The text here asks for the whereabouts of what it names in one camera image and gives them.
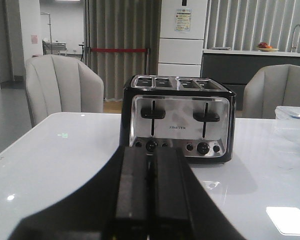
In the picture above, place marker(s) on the dark kitchen counter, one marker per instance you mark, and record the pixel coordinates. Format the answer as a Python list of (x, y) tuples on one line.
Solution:
[(235, 68)]

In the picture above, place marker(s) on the beige chair right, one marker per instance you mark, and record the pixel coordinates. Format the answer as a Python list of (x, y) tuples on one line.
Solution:
[(271, 86)]

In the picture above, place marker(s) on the beige chair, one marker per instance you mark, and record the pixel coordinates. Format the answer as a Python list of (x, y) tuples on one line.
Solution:
[(271, 86), (56, 83)]

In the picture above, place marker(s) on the clear plastic food container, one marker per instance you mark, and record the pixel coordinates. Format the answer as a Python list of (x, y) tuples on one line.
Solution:
[(287, 122)]

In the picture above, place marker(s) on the white refrigerator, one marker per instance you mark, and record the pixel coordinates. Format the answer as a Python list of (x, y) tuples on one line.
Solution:
[(181, 39)]

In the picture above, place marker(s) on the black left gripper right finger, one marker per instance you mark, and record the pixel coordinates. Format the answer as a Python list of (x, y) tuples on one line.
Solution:
[(182, 208)]

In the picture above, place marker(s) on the fruit plate on counter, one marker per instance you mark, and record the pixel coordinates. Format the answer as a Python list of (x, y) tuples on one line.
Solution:
[(264, 47)]

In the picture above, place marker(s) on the chrome kitchen faucet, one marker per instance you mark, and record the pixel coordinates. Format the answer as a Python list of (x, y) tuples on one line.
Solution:
[(295, 38)]

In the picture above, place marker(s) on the red barrier tape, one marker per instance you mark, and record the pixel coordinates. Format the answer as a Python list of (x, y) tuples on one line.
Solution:
[(119, 50)]

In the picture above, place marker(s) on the black and chrome toaster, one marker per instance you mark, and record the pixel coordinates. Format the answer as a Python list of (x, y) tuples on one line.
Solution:
[(196, 115)]

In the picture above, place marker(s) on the beige chair left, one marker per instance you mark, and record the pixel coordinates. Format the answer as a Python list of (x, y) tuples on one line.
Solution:
[(56, 83)]

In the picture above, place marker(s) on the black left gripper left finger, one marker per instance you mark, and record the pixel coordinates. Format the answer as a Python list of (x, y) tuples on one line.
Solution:
[(112, 205)]

